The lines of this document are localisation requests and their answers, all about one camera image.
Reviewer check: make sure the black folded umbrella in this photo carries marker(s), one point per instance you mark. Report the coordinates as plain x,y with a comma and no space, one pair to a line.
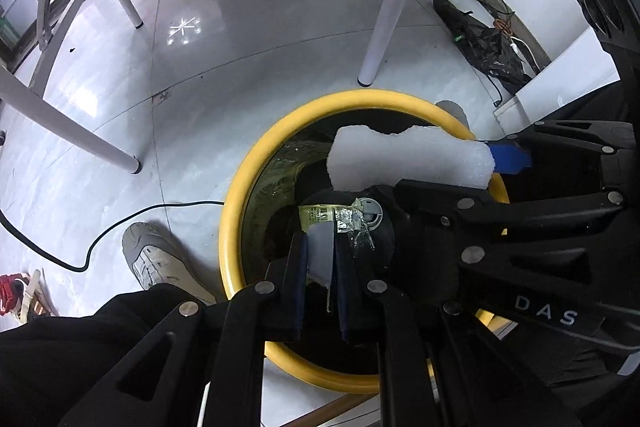
480,42

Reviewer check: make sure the white flat board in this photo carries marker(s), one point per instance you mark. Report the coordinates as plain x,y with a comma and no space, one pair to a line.
565,82

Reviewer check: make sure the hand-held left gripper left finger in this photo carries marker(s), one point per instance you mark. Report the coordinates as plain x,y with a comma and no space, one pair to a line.
298,287

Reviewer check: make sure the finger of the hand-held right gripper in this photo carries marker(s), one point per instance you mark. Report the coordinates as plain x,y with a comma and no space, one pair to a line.
435,199
507,157

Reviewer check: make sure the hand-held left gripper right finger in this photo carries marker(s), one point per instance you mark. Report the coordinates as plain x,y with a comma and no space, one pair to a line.
345,297

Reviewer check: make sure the person's beige sneaker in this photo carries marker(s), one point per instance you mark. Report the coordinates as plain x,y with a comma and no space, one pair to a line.
150,257
452,111

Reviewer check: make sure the wooden bin stand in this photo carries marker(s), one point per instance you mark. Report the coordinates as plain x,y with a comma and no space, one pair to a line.
345,407

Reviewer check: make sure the yellow rimmed black bin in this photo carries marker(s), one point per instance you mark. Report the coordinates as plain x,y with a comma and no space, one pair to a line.
235,207

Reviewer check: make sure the white metal table base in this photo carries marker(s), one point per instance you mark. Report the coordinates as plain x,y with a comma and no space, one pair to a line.
390,7

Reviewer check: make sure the grey round device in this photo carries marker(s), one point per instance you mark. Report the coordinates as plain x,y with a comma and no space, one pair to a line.
371,208

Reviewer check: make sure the yellow-green wrapper trash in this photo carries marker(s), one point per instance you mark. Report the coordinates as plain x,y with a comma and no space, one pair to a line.
315,214

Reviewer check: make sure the white foam block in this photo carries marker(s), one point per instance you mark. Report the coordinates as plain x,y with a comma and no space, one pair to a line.
400,157

